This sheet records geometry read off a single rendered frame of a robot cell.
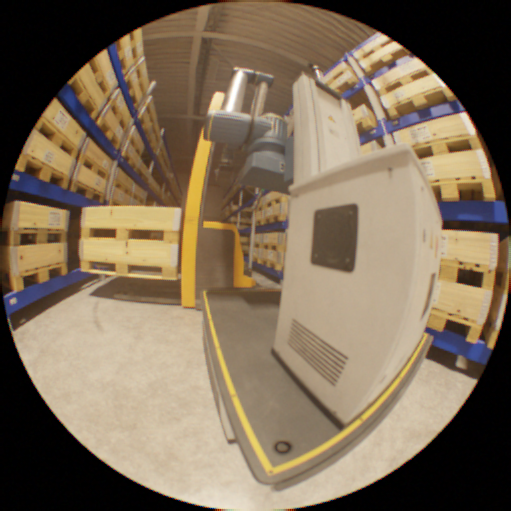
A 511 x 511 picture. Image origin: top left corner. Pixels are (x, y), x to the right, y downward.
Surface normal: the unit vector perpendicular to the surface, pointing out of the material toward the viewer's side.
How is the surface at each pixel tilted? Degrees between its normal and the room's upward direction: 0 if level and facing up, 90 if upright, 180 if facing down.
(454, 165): 90
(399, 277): 90
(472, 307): 90
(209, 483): 0
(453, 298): 90
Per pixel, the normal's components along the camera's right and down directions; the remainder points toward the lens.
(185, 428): 0.08, -0.99
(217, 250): 0.34, 0.10
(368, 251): -0.93, -0.05
